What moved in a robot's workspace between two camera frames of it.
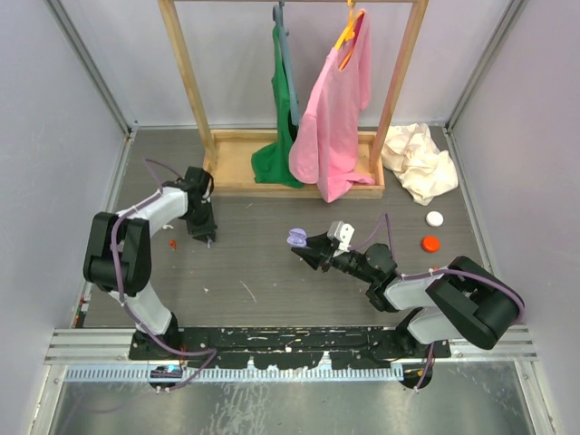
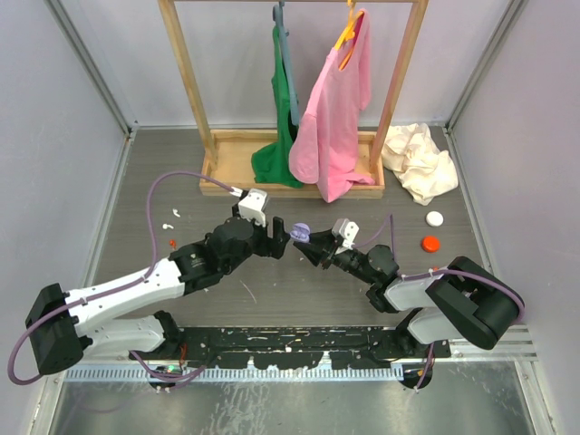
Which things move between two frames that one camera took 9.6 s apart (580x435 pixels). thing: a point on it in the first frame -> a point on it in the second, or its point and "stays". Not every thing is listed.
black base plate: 368,347 stays
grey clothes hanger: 277,12 stays
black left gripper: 206,231 -> 271,246
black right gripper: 319,246 stays
